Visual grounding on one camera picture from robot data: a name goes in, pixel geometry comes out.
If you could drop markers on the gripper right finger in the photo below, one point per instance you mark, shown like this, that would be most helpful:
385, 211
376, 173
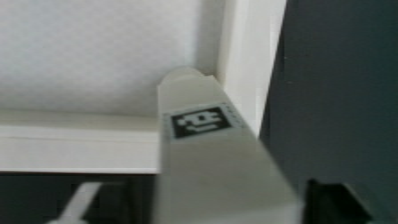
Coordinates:
333, 205

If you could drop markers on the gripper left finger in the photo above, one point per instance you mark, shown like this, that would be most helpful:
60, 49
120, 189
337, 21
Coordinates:
72, 215

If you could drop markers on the white desk leg with tag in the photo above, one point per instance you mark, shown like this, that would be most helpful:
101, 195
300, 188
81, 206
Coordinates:
221, 185

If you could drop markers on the white desk top tray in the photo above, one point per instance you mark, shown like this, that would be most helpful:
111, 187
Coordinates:
88, 52

